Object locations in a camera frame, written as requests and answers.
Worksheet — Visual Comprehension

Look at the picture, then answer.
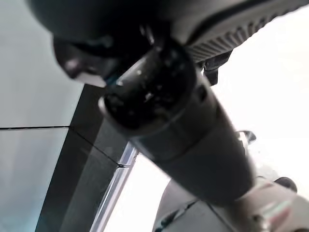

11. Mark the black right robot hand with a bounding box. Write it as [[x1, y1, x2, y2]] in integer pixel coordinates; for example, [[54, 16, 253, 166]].
[[26, 0, 309, 205]]

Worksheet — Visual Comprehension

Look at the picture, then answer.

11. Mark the silver right robot leg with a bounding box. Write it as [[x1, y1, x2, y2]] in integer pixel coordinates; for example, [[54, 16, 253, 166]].
[[154, 176, 309, 232]]

